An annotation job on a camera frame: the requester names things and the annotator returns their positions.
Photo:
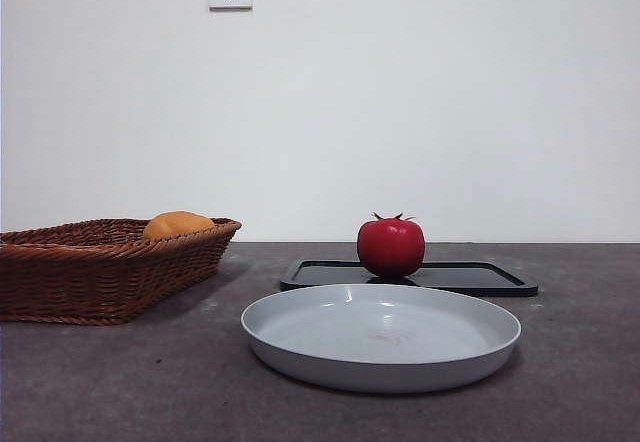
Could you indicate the black rectangular tray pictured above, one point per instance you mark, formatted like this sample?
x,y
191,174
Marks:
x,y
475,277

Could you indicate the red tomato with green calyx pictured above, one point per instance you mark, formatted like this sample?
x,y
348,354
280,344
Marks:
x,y
390,247

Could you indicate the orange round bread bun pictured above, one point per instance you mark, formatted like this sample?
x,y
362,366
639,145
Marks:
x,y
177,224

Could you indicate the brown woven wicker basket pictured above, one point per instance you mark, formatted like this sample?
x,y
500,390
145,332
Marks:
x,y
90,282

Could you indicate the grey round plate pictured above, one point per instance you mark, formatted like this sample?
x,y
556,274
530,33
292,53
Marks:
x,y
380,337

